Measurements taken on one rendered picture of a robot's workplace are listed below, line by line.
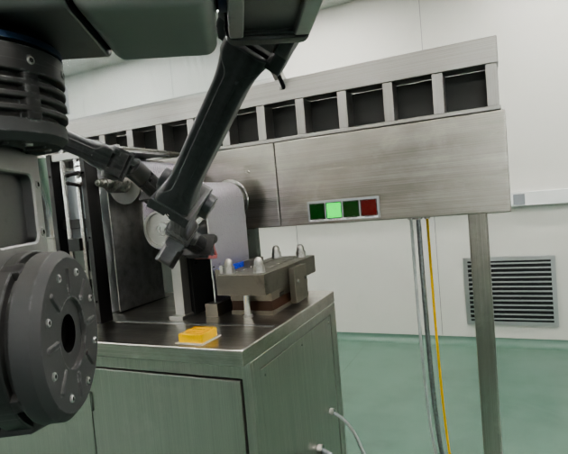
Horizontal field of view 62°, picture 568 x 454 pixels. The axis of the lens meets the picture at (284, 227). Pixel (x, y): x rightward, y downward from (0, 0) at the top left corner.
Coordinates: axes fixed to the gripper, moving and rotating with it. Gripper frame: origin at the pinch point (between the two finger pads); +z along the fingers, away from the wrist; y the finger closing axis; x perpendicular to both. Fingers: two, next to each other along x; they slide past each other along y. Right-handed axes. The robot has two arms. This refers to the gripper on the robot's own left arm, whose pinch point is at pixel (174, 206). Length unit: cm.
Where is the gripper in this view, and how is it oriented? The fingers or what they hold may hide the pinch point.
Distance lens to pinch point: 146.4
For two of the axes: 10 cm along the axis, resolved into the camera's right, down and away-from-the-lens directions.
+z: 4.3, 5.2, 7.4
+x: 1.5, -8.5, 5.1
